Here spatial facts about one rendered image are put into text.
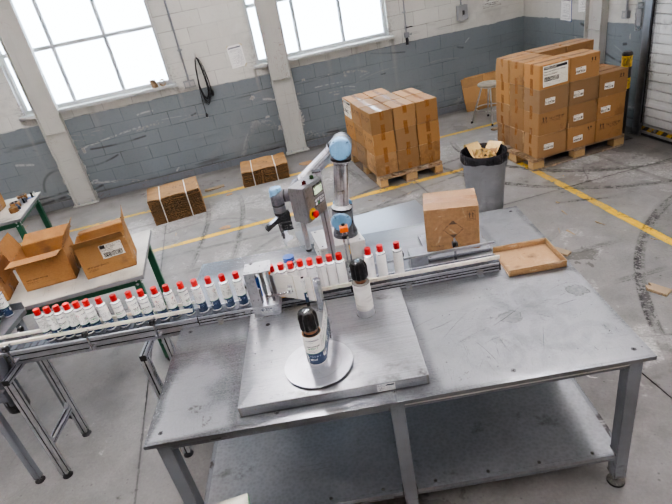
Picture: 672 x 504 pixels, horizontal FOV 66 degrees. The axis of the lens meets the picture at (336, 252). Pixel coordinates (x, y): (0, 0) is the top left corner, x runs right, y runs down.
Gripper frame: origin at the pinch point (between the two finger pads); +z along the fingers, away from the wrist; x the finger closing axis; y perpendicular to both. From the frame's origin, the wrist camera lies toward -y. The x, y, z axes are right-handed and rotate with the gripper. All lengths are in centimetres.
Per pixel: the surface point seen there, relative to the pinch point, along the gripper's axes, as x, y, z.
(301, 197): -44, 12, -43
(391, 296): -68, 43, 12
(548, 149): 208, 318, 78
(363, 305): -79, 26, 5
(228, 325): -44, -42, 17
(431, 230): -33, 81, 1
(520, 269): -75, 111, 14
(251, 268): -48, -21, -15
